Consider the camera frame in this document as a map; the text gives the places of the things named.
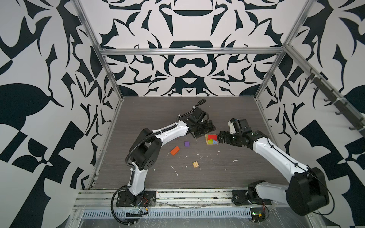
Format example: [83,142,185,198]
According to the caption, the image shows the red rectangular block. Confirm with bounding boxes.
[207,134,218,141]

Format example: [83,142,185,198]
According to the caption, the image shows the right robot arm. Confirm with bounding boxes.
[218,118,332,216]

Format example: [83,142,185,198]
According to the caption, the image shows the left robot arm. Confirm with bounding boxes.
[125,106,216,201]

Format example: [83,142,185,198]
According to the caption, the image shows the orange rectangular block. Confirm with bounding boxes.
[170,146,180,156]

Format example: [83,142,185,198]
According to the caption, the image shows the small natural wood block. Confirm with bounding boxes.
[193,161,199,168]

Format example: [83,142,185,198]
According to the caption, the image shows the green circuit board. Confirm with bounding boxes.
[251,208,270,223]

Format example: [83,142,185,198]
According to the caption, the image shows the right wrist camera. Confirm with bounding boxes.
[228,119,236,135]

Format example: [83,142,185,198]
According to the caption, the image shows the left arm black hose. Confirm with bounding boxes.
[110,98,207,226]

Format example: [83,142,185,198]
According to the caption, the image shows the white slotted cable duct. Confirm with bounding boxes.
[81,207,253,219]

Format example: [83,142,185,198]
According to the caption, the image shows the black wall hook rack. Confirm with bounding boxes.
[306,68,365,138]

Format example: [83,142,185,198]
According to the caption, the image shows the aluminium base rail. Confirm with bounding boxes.
[72,188,287,210]

